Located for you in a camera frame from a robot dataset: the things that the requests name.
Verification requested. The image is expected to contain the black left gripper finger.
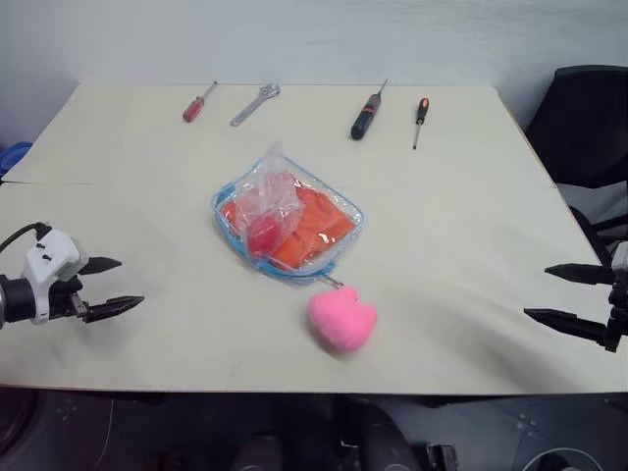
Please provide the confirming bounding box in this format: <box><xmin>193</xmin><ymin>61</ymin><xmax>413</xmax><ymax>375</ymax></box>
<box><xmin>78</xmin><ymin>255</ymin><xmax>124</xmax><ymax>278</ymax></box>
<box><xmin>81</xmin><ymin>294</ymin><xmax>146</xmax><ymax>325</ymax></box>

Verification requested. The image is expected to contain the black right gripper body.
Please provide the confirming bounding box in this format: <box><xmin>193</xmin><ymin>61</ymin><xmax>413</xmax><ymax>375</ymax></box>
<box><xmin>603</xmin><ymin>272</ymin><xmax>628</xmax><ymax>354</ymax></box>

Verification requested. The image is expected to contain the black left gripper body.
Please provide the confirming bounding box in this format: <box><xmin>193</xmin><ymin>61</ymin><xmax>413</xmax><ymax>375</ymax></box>
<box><xmin>46</xmin><ymin>273</ymin><xmax>92</xmax><ymax>324</ymax></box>

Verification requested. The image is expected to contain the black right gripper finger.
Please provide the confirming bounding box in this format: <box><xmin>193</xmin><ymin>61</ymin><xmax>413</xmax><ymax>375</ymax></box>
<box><xmin>523</xmin><ymin>307</ymin><xmax>610</xmax><ymax>345</ymax></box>
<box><xmin>544</xmin><ymin>262</ymin><xmax>617</xmax><ymax>287</ymax></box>

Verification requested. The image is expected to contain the clear pouch with orange contents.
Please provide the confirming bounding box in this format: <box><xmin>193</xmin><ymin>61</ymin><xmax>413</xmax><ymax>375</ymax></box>
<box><xmin>210</xmin><ymin>155</ymin><xmax>366</xmax><ymax>289</ymax></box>

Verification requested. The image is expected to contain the black office chair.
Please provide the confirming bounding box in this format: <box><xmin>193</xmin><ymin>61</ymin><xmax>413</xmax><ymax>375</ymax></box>
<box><xmin>523</xmin><ymin>64</ymin><xmax>628</xmax><ymax>269</ymax></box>

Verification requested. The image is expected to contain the blue plastic container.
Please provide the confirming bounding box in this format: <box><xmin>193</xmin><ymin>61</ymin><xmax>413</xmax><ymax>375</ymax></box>
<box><xmin>0</xmin><ymin>140</ymin><xmax>32</xmax><ymax>182</ymax></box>

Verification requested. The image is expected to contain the red cloth item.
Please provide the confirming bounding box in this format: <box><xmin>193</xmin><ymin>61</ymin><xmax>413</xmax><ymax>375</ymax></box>
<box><xmin>246</xmin><ymin>215</ymin><xmax>287</xmax><ymax>258</ymax></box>

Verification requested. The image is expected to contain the crumpled clear plastic wrap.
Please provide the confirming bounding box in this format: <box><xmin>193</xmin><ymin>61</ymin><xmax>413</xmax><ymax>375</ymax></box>
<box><xmin>239</xmin><ymin>138</ymin><xmax>308</xmax><ymax>246</ymax></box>

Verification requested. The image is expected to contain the silver adjustable wrench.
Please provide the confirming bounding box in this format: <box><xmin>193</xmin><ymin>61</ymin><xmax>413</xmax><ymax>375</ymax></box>
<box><xmin>229</xmin><ymin>82</ymin><xmax>282</xmax><ymax>129</ymax></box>

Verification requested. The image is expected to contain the pink plush heart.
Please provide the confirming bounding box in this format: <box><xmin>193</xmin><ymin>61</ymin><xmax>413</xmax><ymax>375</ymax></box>
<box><xmin>307</xmin><ymin>286</ymin><xmax>379</xmax><ymax>351</ymax></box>

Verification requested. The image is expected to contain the orange and black screwdriver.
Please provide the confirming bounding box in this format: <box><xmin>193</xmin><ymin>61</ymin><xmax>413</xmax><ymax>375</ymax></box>
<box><xmin>411</xmin><ymin>96</ymin><xmax>432</xmax><ymax>151</ymax></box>

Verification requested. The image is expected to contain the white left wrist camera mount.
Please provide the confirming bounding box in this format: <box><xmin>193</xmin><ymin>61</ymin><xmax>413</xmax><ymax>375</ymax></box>
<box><xmin>22</xmin><ymin>229</ymin><xmax>90</xmax><ymax>328</ymax></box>

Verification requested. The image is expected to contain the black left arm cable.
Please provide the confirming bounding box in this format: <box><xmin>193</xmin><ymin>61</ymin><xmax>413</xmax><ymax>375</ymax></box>
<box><xmin>0</xmin><ymin>222</ymin><xmax>52</xmax><ymax>254</ymax></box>

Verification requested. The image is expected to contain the red-handled screwdriver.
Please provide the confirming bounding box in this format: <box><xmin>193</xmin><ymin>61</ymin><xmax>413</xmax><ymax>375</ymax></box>
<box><xmin>182</xmin><ymin>79</ymin><xmax>219</xmax><ymax>125</ymax></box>

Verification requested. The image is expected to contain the black-handled screwdriver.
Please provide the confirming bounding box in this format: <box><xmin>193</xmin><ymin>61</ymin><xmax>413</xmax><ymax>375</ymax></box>
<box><xmin>349</xmin><ymin>78</ymin><xmax>391</xmax><ymax>142</ymax></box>

